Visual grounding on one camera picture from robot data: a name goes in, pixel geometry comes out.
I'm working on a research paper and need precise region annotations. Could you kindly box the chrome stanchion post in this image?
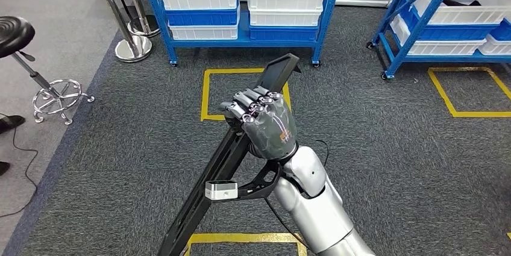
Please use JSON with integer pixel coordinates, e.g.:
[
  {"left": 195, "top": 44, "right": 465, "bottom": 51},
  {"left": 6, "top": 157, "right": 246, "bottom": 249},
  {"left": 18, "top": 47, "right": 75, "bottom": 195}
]
[
  {"left": 119, "top": 0, "right": 161, "bottom": 39},
  {"left": 86, "top": 0, "right": 153, "bottom": 63}
]

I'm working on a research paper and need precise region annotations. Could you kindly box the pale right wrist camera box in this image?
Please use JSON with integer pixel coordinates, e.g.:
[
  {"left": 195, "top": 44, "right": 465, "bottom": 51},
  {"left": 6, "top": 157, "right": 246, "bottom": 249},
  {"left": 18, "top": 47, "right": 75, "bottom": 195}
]
[{"left": 205, "top": 180, "right": 239, "bottom": 201}]

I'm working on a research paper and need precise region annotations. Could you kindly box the yellow floor tape square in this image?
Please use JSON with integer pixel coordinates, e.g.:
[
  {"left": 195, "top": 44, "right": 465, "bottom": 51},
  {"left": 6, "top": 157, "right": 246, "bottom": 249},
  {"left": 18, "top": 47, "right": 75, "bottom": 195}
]
[
  {"left": 428, "top": 66, "right": 511, "bottom": 119},
  {"left": 199, "top": 67, "right": 292, "bottom": 122},
  {"left": 183, "top": 233, "right": 308, "bottom": 256}
]

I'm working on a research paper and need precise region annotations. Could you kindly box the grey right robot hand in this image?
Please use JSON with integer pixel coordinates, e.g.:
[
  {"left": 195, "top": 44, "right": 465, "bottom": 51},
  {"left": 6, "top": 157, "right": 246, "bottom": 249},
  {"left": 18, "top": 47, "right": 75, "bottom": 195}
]
[{"left": 218, "top": 85, "right": 299, "bottom": 162}]

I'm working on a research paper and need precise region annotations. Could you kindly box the blue steel shelf rack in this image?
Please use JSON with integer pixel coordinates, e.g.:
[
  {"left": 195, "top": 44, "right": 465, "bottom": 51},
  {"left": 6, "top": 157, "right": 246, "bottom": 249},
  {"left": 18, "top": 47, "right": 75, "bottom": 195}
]
[
  {"left": 137, "top": 0, "right": 346, "bottom": 67},
  {"left": 366, "top": 0, "right": 511, "bottom": 81}
]

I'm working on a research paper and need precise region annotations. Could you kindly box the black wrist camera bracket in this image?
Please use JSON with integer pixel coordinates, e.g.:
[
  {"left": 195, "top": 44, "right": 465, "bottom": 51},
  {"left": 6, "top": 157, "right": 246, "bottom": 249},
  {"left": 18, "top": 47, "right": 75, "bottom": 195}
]
[{"left": 237, "top": 160, "right": 282, "bottom": 201}]

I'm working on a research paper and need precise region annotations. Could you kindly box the black plastic plate frame part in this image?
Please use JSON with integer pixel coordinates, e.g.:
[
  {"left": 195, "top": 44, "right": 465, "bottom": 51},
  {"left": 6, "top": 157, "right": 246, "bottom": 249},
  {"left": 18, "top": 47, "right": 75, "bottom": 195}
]
[{"left": 157, "top": 53, "right": 301, "bottom": 256}]

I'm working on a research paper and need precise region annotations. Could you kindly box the black stool with chrome base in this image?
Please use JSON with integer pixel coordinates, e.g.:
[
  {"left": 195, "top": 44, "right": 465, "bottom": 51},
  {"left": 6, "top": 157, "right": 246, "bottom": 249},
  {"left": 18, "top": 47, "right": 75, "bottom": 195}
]
[{"left": 0, "top": 16, "right": 96, "bottom": 126}]

